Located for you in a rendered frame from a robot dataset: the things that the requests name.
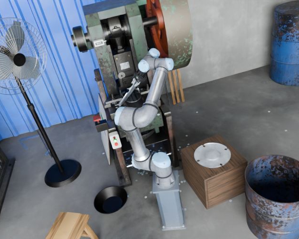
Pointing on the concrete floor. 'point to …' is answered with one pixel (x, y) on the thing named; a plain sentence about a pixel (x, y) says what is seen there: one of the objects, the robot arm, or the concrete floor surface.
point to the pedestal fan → (59, 171)
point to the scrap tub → (276, 197)
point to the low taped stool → (70, 227)
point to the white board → (104, 130)
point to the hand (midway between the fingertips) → (135, 83)
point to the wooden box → (214, 174)
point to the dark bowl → (110, 199)
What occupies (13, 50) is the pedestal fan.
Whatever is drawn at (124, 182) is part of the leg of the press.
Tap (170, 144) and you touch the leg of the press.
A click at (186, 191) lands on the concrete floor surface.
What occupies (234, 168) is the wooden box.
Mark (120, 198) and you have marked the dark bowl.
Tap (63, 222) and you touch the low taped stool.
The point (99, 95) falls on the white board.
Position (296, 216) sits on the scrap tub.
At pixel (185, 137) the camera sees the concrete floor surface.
